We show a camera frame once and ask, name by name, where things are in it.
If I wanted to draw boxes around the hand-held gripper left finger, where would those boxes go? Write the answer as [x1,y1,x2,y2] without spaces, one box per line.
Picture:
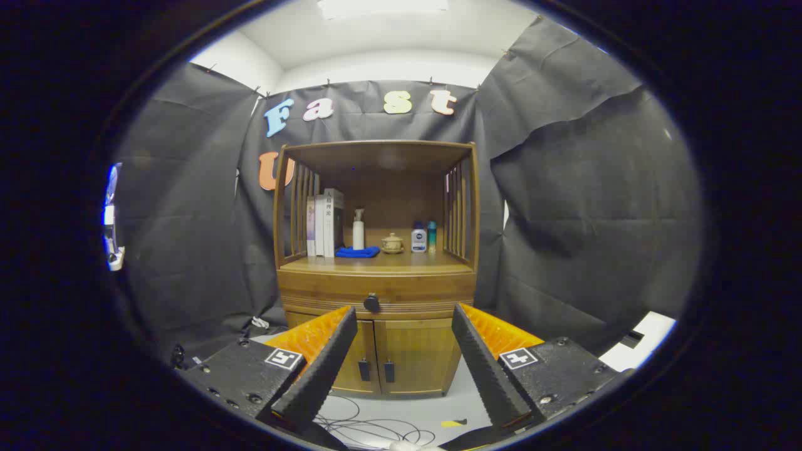
[177,305,358,439]

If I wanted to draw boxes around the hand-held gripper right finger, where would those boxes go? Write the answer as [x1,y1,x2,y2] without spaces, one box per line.
[451,303,633,439]

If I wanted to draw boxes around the wooden cabinet door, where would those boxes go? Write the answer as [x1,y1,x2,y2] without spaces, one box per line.
[287,311,378,395]
[376,316,464,397]

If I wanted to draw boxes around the wooden countertop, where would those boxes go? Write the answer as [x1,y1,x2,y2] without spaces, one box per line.
[280,247,474,274]

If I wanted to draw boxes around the wooden cabinet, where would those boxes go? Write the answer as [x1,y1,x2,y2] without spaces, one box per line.
[273,140,481,400]

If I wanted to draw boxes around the grey portrait cover book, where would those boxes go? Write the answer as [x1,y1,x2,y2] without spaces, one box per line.
[323,189,345,258]

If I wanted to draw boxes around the white flat panel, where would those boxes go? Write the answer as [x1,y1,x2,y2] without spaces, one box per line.
[598,311,677,372]

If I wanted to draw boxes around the bright white object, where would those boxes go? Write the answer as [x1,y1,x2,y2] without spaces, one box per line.
[102,163,126,271]

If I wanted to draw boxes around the thin black floor cables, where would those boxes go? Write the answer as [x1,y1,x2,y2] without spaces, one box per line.
[313,395,439,448]

